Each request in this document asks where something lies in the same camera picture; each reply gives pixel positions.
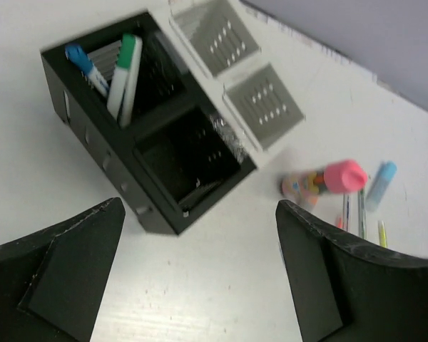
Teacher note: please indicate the blue-capped lead case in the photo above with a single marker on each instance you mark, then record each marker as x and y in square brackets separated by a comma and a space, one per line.
[383, 178]

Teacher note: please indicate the green gel pen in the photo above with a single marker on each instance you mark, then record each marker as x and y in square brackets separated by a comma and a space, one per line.
[362, 221]

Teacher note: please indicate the orange-capped lead case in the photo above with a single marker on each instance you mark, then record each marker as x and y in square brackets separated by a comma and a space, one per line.
[310, 203]

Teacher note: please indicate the yellow gel pen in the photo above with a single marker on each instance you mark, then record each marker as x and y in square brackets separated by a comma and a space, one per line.
[382, 234]

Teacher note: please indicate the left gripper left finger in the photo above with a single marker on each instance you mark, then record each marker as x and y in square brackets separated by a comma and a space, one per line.
[52, 281]

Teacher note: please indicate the green-capped white marker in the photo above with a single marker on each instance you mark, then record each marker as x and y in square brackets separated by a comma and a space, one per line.
[122, 91]

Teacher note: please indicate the blue-capped white marker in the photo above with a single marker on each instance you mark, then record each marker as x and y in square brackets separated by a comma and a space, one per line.
[79, 58]

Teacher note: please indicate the pink-capped glue bottle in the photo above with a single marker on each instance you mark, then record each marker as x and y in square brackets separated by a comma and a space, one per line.
[344, 177]

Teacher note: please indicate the black two-slot pen holder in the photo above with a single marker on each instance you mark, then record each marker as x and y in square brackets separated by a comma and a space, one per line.
[171, 164]

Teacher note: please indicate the red-capped white marker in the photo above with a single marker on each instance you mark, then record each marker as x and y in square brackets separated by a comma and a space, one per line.
[346, 212]

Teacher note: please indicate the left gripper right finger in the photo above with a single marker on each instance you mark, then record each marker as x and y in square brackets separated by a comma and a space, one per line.
[345, 288]

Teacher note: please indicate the white two-slot pen holder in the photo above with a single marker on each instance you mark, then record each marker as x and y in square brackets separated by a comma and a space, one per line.
[230, 58]

